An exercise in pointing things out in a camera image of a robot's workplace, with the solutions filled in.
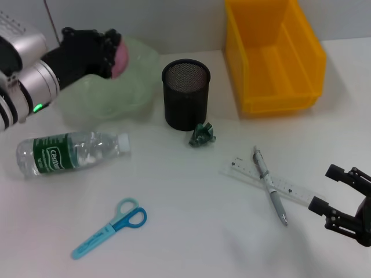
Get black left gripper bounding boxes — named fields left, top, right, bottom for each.
left=40, top=27, right=122, bottom=90

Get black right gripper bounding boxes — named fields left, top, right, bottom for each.
left=307, top=164, right=371, bottom=247

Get pink peach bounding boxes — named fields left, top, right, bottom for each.
left=111, top=40, right=129, bottom=79

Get clear green-label water bottle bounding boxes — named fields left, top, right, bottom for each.
left=16, top=130, right=131, bottom=180

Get green plastic wrapper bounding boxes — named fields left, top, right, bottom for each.
left=188, top=122, right=217, bottom=148

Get blue teal scissors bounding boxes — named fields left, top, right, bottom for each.
left=71, top=197, right=148, bottom=260

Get transparent plastic ruler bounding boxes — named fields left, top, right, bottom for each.
left=221, top=156, right=324, bottom=211

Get translucent green fruit plate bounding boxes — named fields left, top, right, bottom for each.
left=57, top=36, right=161, bottom=122

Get white grey ballpoint pen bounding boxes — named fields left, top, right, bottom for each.
left=252, top=146, right=289, bottom=226

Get black mesh pen holder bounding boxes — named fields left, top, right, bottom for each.
left=161, top=58, right=212, bottom=131

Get yellow plastic bin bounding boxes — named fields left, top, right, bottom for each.
left=223, top=0, right=328, bottom=114

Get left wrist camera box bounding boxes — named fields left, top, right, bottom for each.
left=0, top=11, right=49, bottom=72

